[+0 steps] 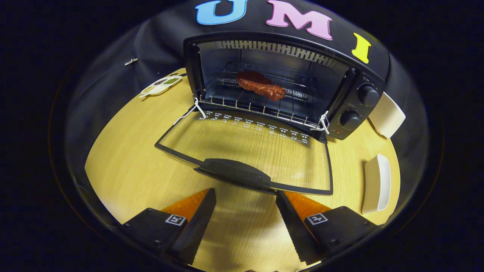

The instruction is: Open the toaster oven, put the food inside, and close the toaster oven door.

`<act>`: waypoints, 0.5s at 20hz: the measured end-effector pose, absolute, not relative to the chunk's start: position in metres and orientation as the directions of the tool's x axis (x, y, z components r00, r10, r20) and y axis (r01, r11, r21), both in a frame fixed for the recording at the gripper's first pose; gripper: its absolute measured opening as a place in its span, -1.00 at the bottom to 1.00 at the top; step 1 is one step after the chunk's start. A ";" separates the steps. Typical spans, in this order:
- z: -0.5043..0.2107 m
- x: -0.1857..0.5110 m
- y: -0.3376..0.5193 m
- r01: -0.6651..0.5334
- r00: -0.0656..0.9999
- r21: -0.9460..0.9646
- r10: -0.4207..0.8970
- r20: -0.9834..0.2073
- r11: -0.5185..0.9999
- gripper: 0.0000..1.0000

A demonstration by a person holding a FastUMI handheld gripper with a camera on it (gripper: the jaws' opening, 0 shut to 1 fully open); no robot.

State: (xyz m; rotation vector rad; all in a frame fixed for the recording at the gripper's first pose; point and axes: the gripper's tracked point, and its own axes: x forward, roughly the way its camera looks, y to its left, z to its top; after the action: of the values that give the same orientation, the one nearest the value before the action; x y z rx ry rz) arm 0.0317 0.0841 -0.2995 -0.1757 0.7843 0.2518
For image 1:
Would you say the white divided spice dish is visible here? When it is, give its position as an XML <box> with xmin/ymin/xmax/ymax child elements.
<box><xmin>139</xmin><ymin>76</ymin><xmax>183</xmax><ymax>98</ymax></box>

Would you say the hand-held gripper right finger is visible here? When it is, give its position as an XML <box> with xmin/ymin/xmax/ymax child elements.
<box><xmin>275</xmin><ymin>190</ymin><xmax>379</xmax><ymax>265</ymax></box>

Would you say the white rectangular tray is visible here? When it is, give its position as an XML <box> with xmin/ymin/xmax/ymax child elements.
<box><xmin>361</xmin><ymin>154</ymin><xmax>391</xmax><ymax>215</ymax></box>

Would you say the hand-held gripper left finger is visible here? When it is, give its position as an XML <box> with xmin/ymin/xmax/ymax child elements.
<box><xmin>120</xmin><ymin>188</ymin><xmax>217</xmax><ymax>266</ymax></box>

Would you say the oven wire rack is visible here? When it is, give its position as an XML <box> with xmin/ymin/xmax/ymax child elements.
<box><xmin>199</xmin><ymin>77</ymin><xmax>326</xmax><ymax>127</ymax></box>

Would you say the white toaster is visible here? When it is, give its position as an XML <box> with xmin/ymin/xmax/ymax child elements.
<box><xmin>368</xmin><ymin>91</ymin><xmax>406</xmax><ymax>139</ymax></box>

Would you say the black toaster oven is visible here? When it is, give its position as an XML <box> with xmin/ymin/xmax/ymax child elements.
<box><xmin>154</xmin><ymin>31</ymin><xmax>390</xmax><ymax>196</ymax></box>

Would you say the black backdrop cloth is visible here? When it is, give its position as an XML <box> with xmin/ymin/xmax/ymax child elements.
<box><xmin>64</xmin><ymin>0</ymin><xmax>430</xmax><ymax>227</ymax></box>

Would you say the brown meat slice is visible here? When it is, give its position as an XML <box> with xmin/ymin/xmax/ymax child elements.
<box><xmin>236</xmin><ymin>71</ymin><xmax>287</xmax><ymax>101</ymax></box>

